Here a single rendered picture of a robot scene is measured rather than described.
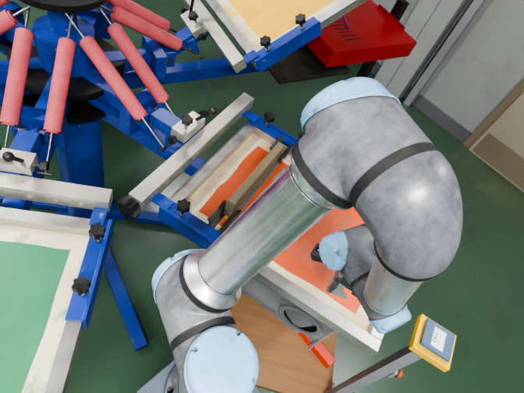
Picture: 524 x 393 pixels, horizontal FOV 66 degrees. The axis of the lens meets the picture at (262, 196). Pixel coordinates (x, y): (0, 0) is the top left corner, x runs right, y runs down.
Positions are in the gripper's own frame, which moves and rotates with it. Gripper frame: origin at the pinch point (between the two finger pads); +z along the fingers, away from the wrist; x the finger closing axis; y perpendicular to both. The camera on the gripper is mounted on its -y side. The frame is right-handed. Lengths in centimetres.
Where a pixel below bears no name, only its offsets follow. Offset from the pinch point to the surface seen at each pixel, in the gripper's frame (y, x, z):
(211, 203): -45.4, 12.2, 12.7
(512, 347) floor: 131, 111, 114
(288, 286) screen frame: -9.1, -0.3, 10.3
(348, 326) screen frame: 11.8, -0.4, 10.9
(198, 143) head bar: -61, 24, 4
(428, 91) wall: 14, 304, 91
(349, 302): 10.1, 9.4, 14.4
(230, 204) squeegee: -37.9, 9.3, 3.5
